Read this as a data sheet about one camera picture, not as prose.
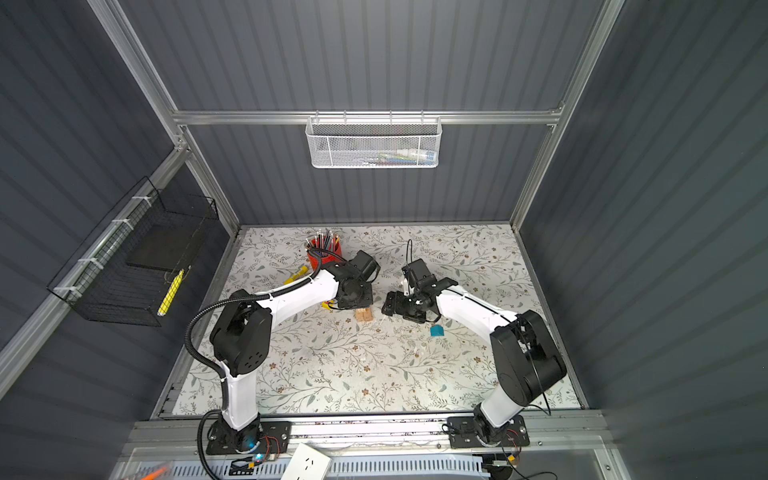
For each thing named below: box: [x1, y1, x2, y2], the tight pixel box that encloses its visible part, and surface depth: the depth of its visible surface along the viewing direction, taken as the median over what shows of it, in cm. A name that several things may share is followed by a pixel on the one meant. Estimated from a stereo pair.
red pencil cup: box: [307, 236, 343, 271], surface depth 98 cm
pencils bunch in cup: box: [305, 229, 341, 252], surface depth 98 cm
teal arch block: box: [430, 324, 445, 337], surface depth 93 cm
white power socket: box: [281, 442, 332, 480], surface depth 68 cm
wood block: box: [355, 308, 373, 322], surface depth 95 cm
